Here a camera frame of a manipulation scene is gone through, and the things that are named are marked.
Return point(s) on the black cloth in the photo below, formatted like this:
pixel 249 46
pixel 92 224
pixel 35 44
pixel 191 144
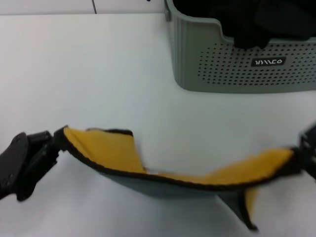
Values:
pixel 247 22

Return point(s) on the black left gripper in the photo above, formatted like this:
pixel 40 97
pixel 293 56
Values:
pixel 17 168

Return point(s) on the yellow green towel black edge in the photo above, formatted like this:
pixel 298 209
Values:
pixel 116 153

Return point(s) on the grey-green perforated storage box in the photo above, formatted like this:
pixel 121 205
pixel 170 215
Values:
pixel 192 49

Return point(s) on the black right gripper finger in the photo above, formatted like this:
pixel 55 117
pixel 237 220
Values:
pixel 304 158
pixel 308 134

